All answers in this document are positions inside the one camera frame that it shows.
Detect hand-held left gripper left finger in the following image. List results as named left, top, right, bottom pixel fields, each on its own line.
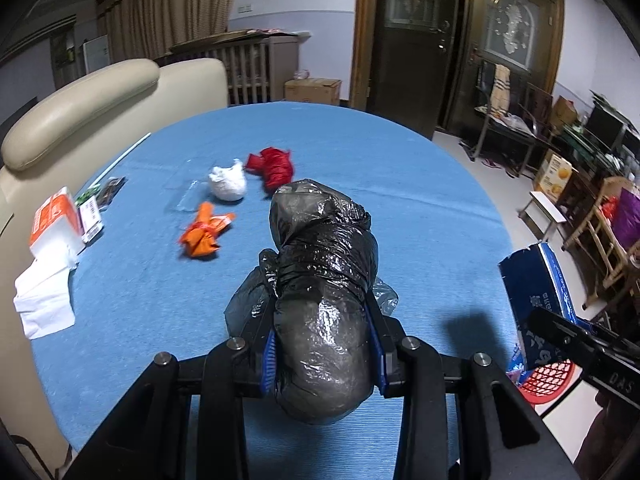
left=65, top=330, right=278, bottom=480

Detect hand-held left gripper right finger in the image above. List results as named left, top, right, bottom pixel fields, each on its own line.
left=365, top=300, right=581, bottom=480

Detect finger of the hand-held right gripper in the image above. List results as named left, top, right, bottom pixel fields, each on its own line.
left=527, top=307, right=608, bottom=368

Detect blue cardboard box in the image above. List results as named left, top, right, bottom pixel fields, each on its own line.
left=498, top=242, right=581, bottom=376

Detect red plastic basket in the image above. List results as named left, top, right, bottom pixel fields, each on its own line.
left=507, top=357, right=588, bottom=408

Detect black plastic bag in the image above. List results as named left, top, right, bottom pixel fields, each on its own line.
left=222, top=178, right=398, bottom=426

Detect person's right forearm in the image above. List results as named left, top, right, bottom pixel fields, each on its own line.
left=572, top=392, right=640, bottom=480

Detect wooden chair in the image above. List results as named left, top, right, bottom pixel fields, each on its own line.
left=562, top=177, right=640, bottom=311

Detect white stool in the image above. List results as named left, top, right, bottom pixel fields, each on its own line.
left=517, top=191, right=568, bottom=241

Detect purple bag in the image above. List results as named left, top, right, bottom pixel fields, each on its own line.
left=612, top=187, right=640, bottom=251

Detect orange plastic bag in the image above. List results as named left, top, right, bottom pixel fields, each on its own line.
left=177, top=201, right=237, bottom=260

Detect yellow printed box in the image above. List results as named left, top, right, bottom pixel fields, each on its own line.
left=532, top=152, right=573, bottom=201

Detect clear plastic wrapper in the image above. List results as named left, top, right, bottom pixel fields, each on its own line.
left=170, top=182, right=211, bottom=213

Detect white plastic bag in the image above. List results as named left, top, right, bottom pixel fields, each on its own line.
left=207, top=159, right=248, bottom=203

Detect red plastic bag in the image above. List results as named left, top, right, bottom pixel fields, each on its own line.
left=245, top=146, right=296, bottom=196

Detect black monitor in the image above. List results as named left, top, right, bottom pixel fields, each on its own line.
left=585, top=102, right=628, bottom=148

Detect small open cardboard box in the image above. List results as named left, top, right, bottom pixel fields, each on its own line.
left=550, top=95, right=578, bottom=131

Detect metal chair with towel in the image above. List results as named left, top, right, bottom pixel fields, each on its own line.
left=470, top=57, right=551, bottom=176

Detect green and white packet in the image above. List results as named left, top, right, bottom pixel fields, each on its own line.
left=75, top=192, right=106, bottom=245

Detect white paper tissues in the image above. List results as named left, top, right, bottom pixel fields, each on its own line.
left=13, top=250, right=81, bottom=341

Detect dark snack packet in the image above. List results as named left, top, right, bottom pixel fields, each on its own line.
left=97, top=176, right=128, bottom=208

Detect white drinking straw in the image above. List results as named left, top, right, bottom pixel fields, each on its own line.
left=92, top=132, right=152, bottom=186

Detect orange and white tissue pack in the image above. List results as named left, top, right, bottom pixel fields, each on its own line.
left=28, top=186, right=86, bottom=256

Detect brown cardboard box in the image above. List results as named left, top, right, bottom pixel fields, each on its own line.
left=284, top=77, right=343, bottom=103

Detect wooden radiator cabinet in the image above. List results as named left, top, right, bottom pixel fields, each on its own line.
left=170, top=30, right=301, bottom=106

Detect frosted glass door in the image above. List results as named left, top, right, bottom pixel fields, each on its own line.
left=462, top=0, right=563, bottom=131

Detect beige leather sofa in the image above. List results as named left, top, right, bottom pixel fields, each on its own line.
left=0, top=57, right=228, bottom=461

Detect dark wooden door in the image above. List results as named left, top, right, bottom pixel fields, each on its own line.
left=370, top=0, right=463, bottom=138

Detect white appliance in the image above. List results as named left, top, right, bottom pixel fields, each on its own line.
left=82, top=35, right=111, bottom=78

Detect brown curtain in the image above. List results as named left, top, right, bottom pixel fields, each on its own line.
left=95, top=0, right=241, bottom=66

